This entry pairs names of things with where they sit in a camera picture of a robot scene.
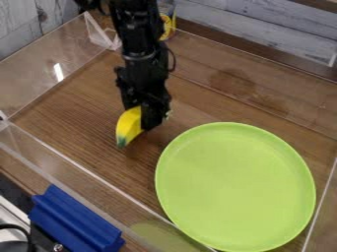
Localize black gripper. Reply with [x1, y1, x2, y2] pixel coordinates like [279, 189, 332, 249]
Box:
[115, 48, 171, 131]

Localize yellow toy banana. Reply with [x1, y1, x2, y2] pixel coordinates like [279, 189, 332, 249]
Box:
[116, 106, 143, 149]

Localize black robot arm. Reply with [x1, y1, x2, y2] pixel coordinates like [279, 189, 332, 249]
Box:
[108, 0, 171, 131]

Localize green plate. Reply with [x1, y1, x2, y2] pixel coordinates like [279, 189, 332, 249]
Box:
[155, 122, 316, 252]

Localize yellow labelled can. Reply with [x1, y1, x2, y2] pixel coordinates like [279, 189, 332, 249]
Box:
[158, 0, 178, 42]

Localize blue plastic block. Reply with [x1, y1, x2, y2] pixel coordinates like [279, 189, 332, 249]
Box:
[29, 184, 126, 252]

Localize clear acrylic corner bracket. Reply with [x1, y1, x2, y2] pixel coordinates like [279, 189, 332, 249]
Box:
[83, 12, 123, 51]

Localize clear acrylic enclosure wall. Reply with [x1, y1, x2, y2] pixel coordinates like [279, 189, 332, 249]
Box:
[0, 111, 214, 252]

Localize black cable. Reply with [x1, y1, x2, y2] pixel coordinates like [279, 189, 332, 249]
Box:
[0, 222, 37, 252]

